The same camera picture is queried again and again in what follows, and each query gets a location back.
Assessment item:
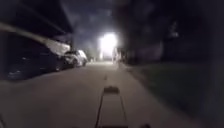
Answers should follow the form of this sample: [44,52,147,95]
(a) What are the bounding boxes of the building with pale eaves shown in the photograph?
[0,0,75,58]

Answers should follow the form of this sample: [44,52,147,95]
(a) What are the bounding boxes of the white parked car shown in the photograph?
[63,49,89,68]

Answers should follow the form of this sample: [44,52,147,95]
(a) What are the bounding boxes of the dark parked car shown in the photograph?
[4,44,69,81]

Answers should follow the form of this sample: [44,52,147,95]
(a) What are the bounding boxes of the dark trees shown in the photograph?
[114,0,224,66]

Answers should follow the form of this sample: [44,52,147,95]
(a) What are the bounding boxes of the dark grass verge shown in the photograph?
[123,62,224,128]

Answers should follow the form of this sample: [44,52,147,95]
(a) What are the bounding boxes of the grey asphalt road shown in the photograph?
[0,60,201,128]

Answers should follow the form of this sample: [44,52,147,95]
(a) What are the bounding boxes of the dark manhole cover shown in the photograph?
[103,86,121,95]

